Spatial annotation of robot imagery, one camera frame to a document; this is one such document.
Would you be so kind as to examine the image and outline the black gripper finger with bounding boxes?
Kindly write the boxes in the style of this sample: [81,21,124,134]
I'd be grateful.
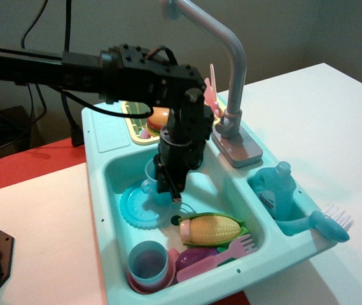
[166,168,187,203]
[153,155,169,193]

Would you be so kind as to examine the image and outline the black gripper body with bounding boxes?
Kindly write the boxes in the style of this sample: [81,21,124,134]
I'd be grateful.
[153,88,215,191]

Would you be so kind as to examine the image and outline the light blue toy cup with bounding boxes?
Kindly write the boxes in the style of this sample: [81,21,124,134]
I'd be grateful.
[141,159,174,206]

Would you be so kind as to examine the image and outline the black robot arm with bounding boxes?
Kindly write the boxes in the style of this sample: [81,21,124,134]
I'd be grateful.
[0,44,214,202]

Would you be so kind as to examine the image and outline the pink cup under blue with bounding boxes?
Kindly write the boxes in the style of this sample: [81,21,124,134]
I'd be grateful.
[127,248,179,294]

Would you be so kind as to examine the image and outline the blue cup in sink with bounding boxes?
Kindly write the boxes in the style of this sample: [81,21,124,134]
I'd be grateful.
[128,240,169,288]

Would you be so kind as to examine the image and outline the mint green toy sink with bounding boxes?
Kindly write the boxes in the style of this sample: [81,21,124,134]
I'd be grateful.
[81,109,332,304]

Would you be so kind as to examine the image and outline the toy hamburger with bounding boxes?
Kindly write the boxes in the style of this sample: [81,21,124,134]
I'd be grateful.
[146,107,170,137]

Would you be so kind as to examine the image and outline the blue toy plate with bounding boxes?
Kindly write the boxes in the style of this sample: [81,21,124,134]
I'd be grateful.
[119,186,179,229]

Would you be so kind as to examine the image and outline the grey toy faucet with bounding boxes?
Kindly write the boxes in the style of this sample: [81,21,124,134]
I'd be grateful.
[160,1,263,168]

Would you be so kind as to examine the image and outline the yellow dish rack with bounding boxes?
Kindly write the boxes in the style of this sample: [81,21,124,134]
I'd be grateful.
[120,93,226,147]

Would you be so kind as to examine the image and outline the pink toy utensils in rack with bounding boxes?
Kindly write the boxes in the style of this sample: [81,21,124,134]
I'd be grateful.
[204,64,220,117]

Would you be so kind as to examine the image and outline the toy corn cob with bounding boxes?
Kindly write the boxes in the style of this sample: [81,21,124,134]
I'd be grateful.
[179,213,249,247]

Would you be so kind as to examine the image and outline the purple toy eggplant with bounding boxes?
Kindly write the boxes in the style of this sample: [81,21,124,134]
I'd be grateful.
[175,247,219,271]

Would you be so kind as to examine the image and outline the pink toy knife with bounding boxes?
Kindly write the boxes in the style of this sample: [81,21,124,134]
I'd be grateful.
[176,255,219,283]

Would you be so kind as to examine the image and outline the pink toy fork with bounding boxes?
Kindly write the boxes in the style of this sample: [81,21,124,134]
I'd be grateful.
[214,234,257,265]

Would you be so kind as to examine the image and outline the blue toy soap bottle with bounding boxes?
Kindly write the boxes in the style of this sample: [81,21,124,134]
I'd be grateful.
[249,161,296,220]

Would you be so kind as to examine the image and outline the blue dish brush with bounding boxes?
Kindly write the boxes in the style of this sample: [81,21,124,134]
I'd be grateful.
[275,206,354,243]

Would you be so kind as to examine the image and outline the dark box on floor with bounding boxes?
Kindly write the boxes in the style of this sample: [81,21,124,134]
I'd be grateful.
[0,105,45,158]

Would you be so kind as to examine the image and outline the black gooseneck cable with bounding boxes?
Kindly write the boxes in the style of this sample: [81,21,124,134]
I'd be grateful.
[60,0,85,147]

